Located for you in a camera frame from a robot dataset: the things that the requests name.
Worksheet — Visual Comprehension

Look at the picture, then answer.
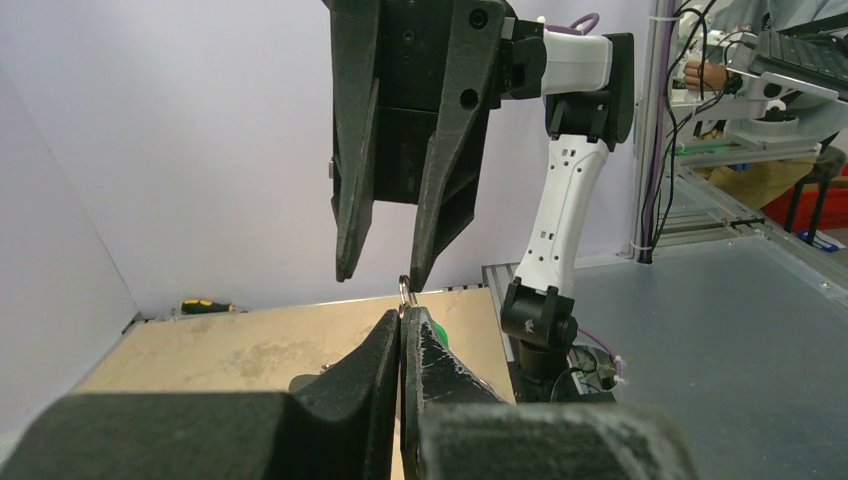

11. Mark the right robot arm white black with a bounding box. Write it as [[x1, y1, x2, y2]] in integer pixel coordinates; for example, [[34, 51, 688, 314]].
[[327, 1, 634, 402]]

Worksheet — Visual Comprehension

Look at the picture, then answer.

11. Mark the person hand in background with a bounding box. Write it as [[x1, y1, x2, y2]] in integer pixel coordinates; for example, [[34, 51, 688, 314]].
[[683, 60, 730, 92]]

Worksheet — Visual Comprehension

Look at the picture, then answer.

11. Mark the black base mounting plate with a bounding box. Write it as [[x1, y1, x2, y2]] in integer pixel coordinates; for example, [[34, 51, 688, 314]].
[[508, 342, 617, 403]]

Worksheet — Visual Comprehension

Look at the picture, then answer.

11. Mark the metal split keyring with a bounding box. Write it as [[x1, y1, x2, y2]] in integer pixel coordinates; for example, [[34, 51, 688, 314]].
[[398, 274, 418, 313]]

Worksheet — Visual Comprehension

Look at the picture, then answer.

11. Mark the yellow black screwdriver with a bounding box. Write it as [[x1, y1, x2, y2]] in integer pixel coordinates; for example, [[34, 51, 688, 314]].
[[180, 299, 235, 315]]

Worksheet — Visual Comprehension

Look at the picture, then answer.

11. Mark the metal key organizer plate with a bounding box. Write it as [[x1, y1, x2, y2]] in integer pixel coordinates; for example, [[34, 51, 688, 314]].
[[287, 364, 344, 395]]

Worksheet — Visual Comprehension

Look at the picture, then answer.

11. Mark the green capped key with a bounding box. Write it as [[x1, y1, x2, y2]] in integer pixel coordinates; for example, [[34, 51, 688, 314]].
[[430, 320, 449, 349]]

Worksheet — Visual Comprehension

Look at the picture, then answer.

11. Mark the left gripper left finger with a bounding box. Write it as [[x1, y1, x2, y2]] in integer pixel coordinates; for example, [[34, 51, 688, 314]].
[[1, 310, 401, 479]]

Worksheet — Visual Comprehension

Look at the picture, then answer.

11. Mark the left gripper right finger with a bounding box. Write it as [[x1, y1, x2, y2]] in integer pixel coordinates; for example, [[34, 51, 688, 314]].
[[400, 307, 696, 479]]

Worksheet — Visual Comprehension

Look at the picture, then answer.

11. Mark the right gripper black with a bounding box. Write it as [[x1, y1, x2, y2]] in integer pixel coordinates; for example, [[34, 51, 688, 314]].
[[327, 1, 543, 292]]

